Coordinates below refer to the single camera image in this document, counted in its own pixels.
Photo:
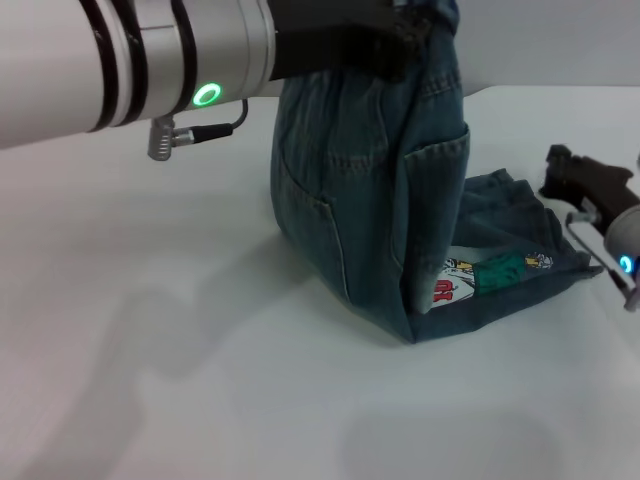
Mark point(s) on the blue denim shorts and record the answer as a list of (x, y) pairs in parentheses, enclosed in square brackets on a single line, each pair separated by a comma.
[(360, 200)]

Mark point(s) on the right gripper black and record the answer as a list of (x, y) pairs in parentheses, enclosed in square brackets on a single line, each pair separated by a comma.
[(600, 192)]

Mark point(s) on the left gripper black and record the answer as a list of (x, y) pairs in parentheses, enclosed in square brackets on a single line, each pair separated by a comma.
[(325, 40)]

